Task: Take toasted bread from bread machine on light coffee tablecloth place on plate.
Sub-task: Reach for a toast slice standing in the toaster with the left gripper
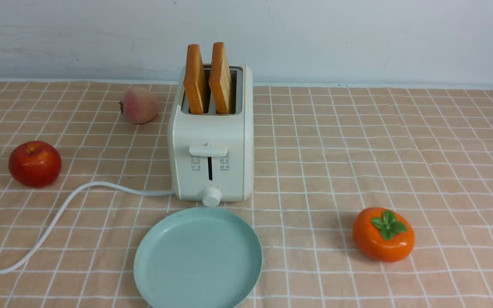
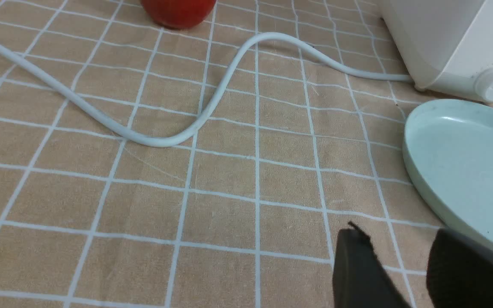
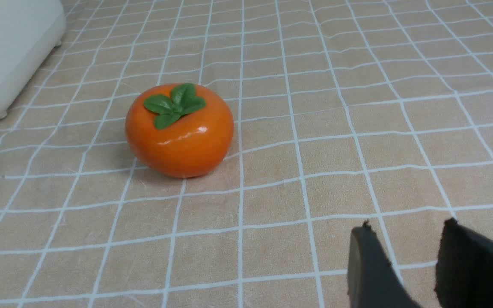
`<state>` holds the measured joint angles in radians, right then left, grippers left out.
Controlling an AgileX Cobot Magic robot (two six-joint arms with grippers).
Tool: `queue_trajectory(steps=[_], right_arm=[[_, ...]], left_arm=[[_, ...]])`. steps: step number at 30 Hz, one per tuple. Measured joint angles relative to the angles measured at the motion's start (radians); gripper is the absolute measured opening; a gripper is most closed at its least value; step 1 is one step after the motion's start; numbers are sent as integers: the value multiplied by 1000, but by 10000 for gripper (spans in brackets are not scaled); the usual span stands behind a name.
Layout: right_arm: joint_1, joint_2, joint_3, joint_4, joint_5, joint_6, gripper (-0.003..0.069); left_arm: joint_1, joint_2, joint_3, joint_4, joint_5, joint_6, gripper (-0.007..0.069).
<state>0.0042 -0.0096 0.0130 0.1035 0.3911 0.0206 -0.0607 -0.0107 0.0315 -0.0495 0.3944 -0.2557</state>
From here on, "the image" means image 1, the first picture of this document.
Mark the toast slice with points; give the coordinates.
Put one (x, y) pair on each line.
(220, 80)
(195, 84)

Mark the white two-slot toaster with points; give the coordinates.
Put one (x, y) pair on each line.
(212, 155)

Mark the light green round plate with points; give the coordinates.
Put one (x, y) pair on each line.
(198, 258)

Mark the pink peach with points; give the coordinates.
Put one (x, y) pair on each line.
(139, 106)

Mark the checkered peach tablecloth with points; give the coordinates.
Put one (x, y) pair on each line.
(321, 156)

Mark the orange persimmon with leaf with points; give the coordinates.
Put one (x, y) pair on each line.
(383, 234)

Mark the red apple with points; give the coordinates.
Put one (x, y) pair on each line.
(35, 164)

